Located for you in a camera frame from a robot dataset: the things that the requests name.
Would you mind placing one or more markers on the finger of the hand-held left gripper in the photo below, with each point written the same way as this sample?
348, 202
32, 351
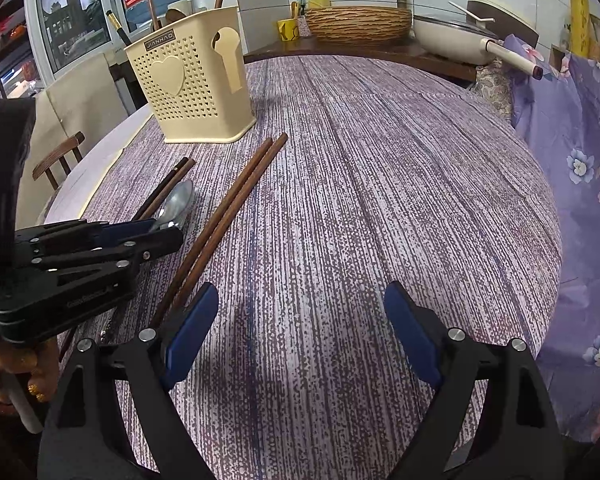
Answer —
150, 246
120, 228

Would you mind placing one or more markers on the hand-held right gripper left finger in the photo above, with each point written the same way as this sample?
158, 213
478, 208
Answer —
195, 332

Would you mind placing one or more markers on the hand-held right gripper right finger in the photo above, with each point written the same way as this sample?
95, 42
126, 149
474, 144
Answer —
412, 332

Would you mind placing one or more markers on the cream perforated utensil holder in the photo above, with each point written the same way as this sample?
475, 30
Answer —
195, 95

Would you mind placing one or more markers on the person's left hand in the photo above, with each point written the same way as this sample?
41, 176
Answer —
35, 367

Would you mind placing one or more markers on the white table cover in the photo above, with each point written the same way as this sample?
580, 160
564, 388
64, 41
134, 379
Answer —
105, 160

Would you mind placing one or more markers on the wooden chair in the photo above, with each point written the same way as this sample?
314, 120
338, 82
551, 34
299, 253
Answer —
57, 157

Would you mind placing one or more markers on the white tube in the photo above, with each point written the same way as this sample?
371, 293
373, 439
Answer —
22, 407

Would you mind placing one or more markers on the purple striped tablecloth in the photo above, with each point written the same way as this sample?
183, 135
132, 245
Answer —
355, 210

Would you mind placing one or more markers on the cluttered shelf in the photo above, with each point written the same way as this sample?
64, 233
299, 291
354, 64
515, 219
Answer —
0, 50

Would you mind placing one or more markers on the sliding window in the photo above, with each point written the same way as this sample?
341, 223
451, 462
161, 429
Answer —
65, 15

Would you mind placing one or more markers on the purple floral cloth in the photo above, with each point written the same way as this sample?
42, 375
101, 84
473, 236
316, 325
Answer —
580, 185

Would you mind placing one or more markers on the patterned cushion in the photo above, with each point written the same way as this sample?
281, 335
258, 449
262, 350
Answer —
492, 90

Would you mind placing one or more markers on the yellow mug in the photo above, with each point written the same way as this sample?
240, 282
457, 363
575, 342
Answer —
287, 29

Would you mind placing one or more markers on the wooden counter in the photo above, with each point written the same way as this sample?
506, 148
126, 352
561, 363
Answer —
360, 52

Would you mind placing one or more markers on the woven basket sink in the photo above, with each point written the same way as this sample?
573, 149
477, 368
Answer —
357, 24

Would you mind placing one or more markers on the white ladle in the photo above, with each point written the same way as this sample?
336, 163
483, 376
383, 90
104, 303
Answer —
472, 11

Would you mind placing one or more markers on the white rice cooker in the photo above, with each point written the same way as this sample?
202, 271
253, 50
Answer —
510, 15

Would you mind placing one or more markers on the yellow roll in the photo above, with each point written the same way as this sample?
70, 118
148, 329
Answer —
579, 20

